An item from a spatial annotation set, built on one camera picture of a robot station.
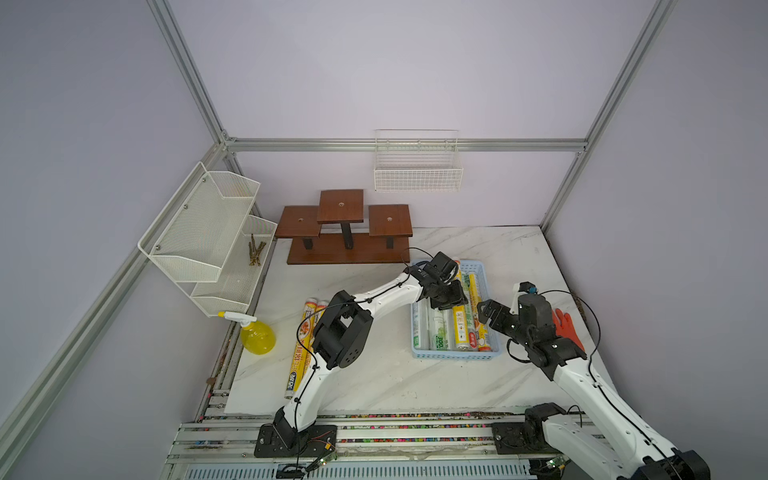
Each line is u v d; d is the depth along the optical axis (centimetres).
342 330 56
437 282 76
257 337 93
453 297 82
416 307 93
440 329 88
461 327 84
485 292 93
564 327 93
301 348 55
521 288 74
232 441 75
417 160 93
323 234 101
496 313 73
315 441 73
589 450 53
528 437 67
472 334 88
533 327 61
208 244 88
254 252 96
